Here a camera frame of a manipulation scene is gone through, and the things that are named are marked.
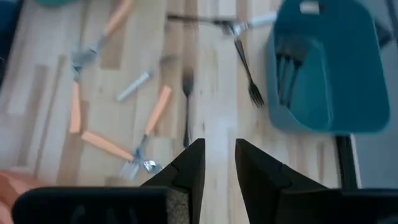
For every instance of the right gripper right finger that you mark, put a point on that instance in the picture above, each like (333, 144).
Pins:
(273, 193)

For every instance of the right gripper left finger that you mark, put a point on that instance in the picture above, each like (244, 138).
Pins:
(174, 193)

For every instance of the black fork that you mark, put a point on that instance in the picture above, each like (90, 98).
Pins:
(187, 84)
(256, 95)
(279, 71)
(286, 81)
(295, 71)

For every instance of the blue plastic bin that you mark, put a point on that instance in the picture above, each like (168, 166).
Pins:
(342, 93)

